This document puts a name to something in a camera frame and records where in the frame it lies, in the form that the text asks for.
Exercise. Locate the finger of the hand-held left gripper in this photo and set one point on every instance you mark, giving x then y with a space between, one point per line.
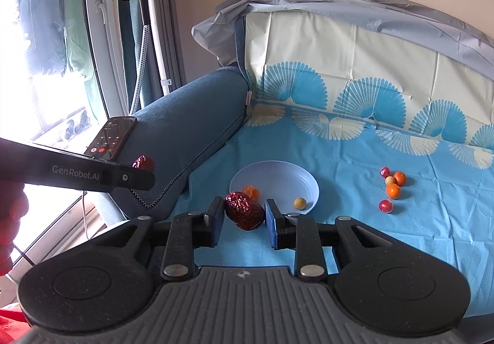
133 179

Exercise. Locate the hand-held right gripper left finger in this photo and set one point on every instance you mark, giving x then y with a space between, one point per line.
218 221

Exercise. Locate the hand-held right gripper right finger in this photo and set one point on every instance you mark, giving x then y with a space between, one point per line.
270 225

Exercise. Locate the small wrinkled red date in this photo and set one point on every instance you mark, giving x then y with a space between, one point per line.
143 162

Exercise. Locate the large wrinkled red date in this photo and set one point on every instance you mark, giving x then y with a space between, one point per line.
243 211

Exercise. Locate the light blue plate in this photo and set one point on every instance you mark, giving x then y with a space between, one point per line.
274 178

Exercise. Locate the small red round fruit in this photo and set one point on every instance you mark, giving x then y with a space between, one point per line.
386 206
385 172

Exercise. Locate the small tangerine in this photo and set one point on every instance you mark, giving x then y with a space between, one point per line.
400 178
251 193
393 191

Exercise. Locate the person's left hand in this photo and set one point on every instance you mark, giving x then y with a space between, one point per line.
11 216

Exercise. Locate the tan longan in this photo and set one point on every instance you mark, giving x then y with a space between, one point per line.
391 180
300 203

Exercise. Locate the dark shoe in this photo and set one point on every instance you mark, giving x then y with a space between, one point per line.
70 128
82 121

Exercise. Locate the black smartphone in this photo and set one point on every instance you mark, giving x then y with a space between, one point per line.
112 135

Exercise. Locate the blue fabric sofa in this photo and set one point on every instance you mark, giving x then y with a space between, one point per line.
185 116

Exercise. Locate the blue patterned plastic cloth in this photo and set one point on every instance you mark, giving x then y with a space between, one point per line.
347 135

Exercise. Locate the hanging green garment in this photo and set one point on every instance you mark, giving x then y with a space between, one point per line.
77 20

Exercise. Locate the hanging blue jacket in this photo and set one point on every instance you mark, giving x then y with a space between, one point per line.
40 12

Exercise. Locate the red clothing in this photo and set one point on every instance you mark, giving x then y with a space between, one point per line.
9 319

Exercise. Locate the grey curtain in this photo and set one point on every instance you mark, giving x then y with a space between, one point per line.
169 20

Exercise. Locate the grey cover sheet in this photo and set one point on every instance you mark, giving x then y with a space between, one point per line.
308 0

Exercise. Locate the white window frame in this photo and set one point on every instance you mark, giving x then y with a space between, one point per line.
108 58

